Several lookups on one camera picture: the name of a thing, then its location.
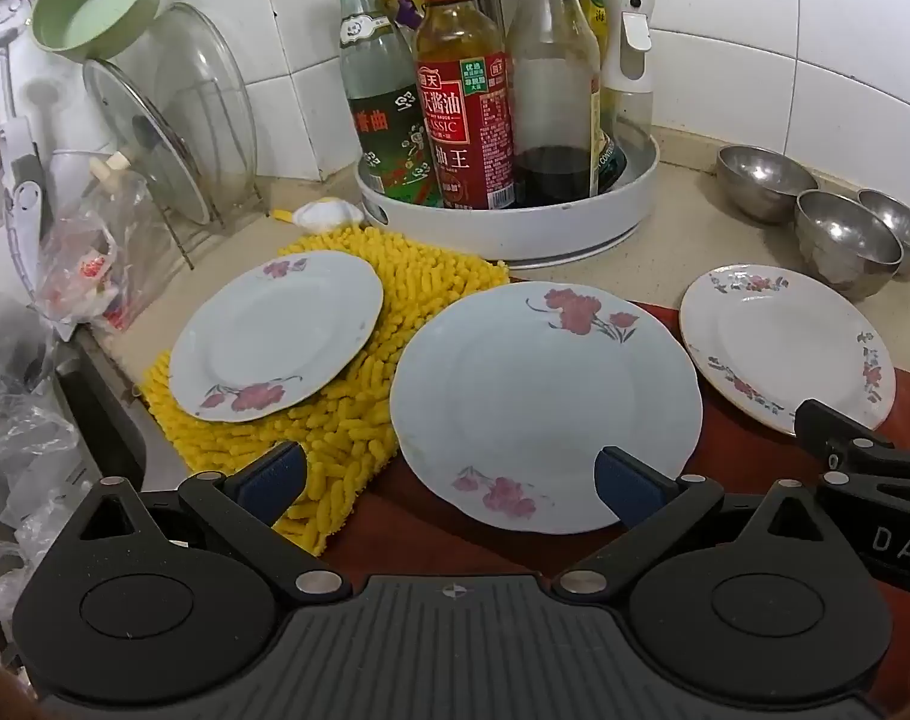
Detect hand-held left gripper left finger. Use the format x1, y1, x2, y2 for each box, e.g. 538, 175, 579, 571
53, 441, 352, 605

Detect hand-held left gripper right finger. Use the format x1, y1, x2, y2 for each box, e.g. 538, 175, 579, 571
551, 446, 839, 605

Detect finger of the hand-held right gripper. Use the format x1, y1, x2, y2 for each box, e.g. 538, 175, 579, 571
816, 468, 910, 502
794, 399, 910, 477

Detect small white plate floral rim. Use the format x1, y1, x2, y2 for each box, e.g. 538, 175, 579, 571
678, 264, 897, 437

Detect large white floral plate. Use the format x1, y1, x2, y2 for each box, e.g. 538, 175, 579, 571
389, 281, 704, 537

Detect stainless steel bowl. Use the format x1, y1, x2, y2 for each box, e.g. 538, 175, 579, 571
716, 144, 821, 224
794, 190, 905, 293
856, 187, 910, 282

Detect dark red mat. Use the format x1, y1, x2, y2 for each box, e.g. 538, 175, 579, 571
327, 300, 910, 601

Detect yellow chenille cloth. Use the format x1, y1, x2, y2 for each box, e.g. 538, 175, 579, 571
140, 227, 510, 557

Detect small white pink-flower plate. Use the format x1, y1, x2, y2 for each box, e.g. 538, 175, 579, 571
168, 251, 385, 422

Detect crumpled clear plastic bags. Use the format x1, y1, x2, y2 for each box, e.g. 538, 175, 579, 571
0, 292, 81, 616

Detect white round turntable tray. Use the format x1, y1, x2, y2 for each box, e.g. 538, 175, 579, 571
355, 124, 660, 271

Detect plastic bag with red packets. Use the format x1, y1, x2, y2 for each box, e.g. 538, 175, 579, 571
35, 165, 156, 335

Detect glass pot lid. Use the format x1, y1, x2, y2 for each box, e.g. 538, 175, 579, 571
82, 4, 259, 226

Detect white plastic utensil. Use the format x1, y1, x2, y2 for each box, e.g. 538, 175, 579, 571
0, 116, 51, 245

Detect green glass bottle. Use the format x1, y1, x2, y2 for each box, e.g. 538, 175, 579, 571
330, 0, 426, 200

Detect clear bottle with dark liquid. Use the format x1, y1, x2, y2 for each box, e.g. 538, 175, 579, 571
504, 0, 602, 207

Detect red label soy sauce bottle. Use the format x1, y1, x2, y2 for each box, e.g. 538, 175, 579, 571
414, 0, 517, 211

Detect white spray bottle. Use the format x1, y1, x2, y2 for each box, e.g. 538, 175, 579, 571
599, 0, 655, 166

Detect purple gold capped bottle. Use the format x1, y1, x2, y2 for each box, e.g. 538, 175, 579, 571
378, 0, 426, 32

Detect green plastic colander bowl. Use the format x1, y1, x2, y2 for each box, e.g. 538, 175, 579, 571
31, 0, 163, 61

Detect metal wire rack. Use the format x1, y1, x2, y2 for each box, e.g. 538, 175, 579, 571
87, 157, 272, 271

